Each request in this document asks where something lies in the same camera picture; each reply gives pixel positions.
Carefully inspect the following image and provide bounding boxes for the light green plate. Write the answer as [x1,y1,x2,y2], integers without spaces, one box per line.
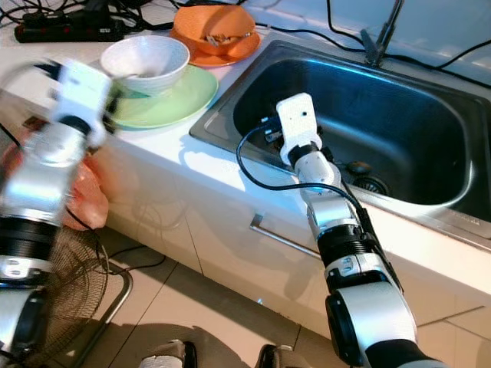
[111,65,219,131]

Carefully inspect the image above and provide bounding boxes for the white bowl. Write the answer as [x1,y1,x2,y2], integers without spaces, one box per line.
[100,35,190,98]

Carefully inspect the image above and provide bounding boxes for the white kitchen base cabinet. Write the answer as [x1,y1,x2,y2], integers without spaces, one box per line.
[0,84,491,361]

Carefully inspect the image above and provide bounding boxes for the steel kitchen sink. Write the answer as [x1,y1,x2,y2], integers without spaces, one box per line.
[189,40,491,250]

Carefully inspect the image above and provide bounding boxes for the metal cutlery piece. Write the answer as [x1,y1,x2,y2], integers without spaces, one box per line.
[203,32,254,47]

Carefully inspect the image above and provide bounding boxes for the sink drain strainer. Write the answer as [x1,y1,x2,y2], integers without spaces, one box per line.
[351,175,390,196]

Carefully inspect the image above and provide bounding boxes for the steel gooseneck faucet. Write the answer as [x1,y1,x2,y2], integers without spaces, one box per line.
[363,0,405,67]

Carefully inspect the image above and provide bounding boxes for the orange bowl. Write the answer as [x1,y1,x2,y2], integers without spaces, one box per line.
[172,5,255,57]

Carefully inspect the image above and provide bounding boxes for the red plastic bag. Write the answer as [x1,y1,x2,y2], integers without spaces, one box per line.
[2,121,110,232]

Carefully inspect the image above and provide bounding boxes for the black power strip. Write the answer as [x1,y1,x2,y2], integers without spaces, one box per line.
[14,15,125,44]

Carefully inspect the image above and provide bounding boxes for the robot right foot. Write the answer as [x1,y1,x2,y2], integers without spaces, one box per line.
[257,343,302,368]

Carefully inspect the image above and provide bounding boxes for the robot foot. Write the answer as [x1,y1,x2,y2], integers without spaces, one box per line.
[138,340,198,368]
[257,343,302,368]

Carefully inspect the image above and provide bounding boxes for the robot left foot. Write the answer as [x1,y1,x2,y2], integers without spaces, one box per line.
[138,340,198,368]

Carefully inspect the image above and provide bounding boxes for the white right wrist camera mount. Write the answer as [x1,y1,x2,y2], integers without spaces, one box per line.
[276,93,320,167]

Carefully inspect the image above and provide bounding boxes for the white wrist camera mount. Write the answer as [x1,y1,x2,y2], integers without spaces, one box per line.
[276,93,320,167]
[48,58,117,148]

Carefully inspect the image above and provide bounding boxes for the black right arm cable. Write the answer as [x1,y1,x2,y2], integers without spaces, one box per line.
[236,123,367,225]

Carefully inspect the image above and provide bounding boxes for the steel cabinet door handle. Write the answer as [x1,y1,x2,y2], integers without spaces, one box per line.
[249,214,325,260]

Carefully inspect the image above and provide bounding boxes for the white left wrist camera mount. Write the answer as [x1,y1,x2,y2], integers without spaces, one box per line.
[48,58,117,148]

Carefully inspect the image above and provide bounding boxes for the wire guard floor fan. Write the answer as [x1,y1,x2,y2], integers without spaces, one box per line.
[46,226,133,368]

